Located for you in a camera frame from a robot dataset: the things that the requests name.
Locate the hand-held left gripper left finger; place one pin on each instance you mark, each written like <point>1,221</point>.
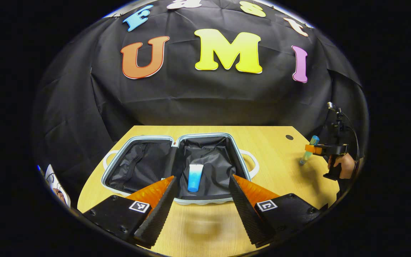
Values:
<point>159,214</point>

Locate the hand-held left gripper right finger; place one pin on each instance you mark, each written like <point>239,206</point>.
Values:
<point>248,214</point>

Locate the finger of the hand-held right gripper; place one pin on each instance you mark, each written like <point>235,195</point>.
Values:
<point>328,149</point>

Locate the green bottle with blue cap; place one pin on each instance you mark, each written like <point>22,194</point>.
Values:
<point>309,151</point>

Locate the light blue suitcase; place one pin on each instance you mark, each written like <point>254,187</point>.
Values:
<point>145,167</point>

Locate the blue gradient cosmetic tube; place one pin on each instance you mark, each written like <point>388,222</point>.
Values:
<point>194,178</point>

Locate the white printed sheet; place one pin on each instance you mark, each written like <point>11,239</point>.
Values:
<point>57,185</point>

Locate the black backdrop cloth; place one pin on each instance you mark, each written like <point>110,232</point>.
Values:
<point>205,103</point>

